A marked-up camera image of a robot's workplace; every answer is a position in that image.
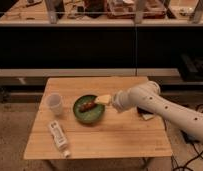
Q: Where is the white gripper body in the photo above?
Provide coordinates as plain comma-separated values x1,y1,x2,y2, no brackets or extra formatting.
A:
111,91,130,112

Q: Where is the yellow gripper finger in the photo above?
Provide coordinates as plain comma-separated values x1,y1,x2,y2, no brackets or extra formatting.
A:
95,95,111,105

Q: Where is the white plastic bottle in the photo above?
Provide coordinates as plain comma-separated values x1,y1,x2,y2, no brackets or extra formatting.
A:
48,120,70,158

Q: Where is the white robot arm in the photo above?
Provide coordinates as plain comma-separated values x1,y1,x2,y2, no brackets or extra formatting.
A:
95,81,203,142

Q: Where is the green plate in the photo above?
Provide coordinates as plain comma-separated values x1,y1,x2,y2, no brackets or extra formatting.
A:
73,95,105,124

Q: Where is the brown sausage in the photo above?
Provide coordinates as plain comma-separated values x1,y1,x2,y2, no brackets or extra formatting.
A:
79,102,96,112

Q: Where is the wooden folding table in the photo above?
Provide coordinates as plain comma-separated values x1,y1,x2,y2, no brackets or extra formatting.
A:
23,76,174,171

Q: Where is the translucent plastic cup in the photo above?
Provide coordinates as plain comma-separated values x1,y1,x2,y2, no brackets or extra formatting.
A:
45,93,63,116

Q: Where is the dark blue power box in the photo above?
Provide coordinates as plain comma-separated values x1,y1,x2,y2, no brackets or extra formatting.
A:
181,131,195,143

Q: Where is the black equipment right side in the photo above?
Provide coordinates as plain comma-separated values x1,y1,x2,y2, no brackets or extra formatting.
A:
178,54,203,82

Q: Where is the long wooden workbench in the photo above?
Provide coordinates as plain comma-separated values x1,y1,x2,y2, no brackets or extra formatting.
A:
0,0,203,77

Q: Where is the black cable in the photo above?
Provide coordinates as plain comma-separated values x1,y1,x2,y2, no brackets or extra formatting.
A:
170,103,203,171

